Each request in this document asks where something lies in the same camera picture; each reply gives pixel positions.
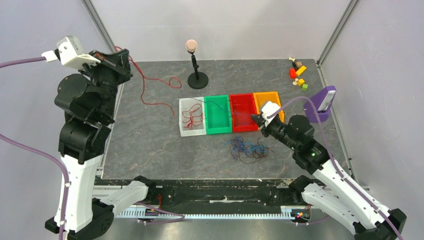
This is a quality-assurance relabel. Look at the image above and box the green plastic bin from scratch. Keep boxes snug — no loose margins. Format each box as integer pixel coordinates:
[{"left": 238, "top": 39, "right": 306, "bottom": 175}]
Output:
[{"left": 204, "top": 95, "right": 232, "bottom": 135}]

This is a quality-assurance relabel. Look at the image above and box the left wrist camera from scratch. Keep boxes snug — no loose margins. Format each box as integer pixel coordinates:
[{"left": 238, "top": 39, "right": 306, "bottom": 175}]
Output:
[{"left": 41, "top": 35, "right": 101, "bottom": 70}]

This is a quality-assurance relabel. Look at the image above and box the orange plastic bin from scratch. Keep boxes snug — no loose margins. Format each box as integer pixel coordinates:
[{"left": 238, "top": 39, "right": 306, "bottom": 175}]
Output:
[{"left": 253, "top": 91, "right": 282, "bottom": 114}]

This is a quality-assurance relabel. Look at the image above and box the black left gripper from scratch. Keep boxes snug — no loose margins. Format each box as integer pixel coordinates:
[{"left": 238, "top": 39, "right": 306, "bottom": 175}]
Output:
[{"left": 79, "top": 48, "right": 135, "bottom": 120}]

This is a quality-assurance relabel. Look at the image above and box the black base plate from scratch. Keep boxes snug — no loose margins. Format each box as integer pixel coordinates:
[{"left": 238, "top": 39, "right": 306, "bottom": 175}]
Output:
[{"left": 143, "top": 178, "right": 307, "bottom": 215}]

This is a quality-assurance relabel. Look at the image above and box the yellow wooden cube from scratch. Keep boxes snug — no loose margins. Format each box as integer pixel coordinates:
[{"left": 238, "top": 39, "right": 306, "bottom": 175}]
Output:
[{"left": 297, "top": 78, "right": 305, "bottom": 87}]

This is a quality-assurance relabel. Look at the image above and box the red wooden block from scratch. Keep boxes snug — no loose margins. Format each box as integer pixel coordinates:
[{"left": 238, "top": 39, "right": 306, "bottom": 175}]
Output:
[{"left": 289, "top": 68, "right": 297, "bottom": 79}]

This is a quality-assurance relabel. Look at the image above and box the brown wire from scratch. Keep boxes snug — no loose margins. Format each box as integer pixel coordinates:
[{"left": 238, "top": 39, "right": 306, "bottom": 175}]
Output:
[{"left": 228, "top": 136, "right": 275, "bottom": 165}]

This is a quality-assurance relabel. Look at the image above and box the black thin wire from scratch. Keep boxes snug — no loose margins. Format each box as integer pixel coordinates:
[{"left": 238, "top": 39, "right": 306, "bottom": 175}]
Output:
[{"left": 190, "top": 96, "right": 254, "bottom": 117}]

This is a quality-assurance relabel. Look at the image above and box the white transparent plastic bin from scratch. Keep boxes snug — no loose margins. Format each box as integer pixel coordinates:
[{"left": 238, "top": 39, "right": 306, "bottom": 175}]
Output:
[{"left": 178, "top": 96, "right": 207, "bottom": 137}]

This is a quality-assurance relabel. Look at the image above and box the purple metronome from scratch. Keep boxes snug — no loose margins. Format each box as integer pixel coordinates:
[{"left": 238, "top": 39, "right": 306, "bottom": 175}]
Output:
[{"left": 303, "top": 85, "right": 337, "bottom": 123}]

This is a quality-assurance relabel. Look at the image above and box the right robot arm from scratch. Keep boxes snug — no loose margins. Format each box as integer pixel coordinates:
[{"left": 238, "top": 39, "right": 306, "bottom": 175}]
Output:
[{"left": 250, "top": 114, "right": 407, "bottom": 240}]

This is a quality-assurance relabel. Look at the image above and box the yellow wooden bar block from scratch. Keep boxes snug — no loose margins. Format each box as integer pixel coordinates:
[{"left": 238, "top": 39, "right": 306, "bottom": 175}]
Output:
[{"left": 295, "top": 65, "right": 307, "bottom": 76}]

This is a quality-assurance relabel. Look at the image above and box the white cable duct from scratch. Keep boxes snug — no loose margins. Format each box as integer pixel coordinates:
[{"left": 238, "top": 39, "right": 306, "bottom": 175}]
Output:
[{"left": 116, "top": 206, "right": 295, "bottom": 221}]

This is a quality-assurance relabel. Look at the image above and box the red wire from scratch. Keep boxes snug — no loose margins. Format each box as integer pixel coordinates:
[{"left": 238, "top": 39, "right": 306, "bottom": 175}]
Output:
[
  {"left": 181, "top": 103, "right": 204, "bottom": 130},
  {"left": 114, "top": 46, "right": 183, "bottom": 117}
]

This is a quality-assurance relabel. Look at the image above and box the red plastic bin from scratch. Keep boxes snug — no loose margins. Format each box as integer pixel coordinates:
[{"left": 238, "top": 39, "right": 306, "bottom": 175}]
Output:
[{"left": 229, "top": 93, "right": 258, "bottom": 133}]

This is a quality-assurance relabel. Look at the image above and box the green wooden cube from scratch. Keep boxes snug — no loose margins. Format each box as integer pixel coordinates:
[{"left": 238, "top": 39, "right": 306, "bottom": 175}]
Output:
[{"left": 301, "top": 83, "right": 309, "bottom": 91}]

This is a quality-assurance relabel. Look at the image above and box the purple wire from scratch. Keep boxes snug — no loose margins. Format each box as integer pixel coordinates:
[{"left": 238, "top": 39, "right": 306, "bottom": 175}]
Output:
[{"left": 230, "top": 136, "right": 256, "bottom": 160}]

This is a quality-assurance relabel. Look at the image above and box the black microphone stand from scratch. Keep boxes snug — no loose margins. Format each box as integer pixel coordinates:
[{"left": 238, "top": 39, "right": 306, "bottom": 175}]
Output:
[{"left": 185, "top": 39, "right": 209, "bottom": 90}]

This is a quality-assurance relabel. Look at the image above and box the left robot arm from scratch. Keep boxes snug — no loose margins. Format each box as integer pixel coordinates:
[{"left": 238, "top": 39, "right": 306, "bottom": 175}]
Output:
[{"left": 45, "top": 49, "right": 157, "bottom": 240}]

